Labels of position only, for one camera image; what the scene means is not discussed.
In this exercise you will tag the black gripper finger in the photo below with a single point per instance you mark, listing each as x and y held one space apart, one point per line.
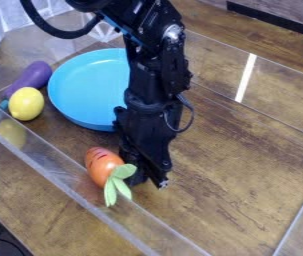
132 166
156 171

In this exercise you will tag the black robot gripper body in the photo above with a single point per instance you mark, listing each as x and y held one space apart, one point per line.
148 127

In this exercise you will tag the orange toy carrot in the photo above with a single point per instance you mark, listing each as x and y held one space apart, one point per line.
109 171

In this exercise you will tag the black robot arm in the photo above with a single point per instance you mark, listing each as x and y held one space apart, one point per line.
154 37

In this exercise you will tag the blue plastic plate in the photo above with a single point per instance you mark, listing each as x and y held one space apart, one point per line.
86 87

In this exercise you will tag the yellow toy lemon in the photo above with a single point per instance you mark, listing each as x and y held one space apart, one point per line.
26 104

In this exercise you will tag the purple toy eggplant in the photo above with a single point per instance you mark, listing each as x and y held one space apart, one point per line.
34 76

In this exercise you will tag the dark baseboard strip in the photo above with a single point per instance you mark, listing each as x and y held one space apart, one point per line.
265 17

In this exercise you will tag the white patterned curtain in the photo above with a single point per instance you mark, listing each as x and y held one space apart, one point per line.
14 17

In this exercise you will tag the clear acrylic enclosure wall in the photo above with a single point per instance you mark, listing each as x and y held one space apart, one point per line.
234 199

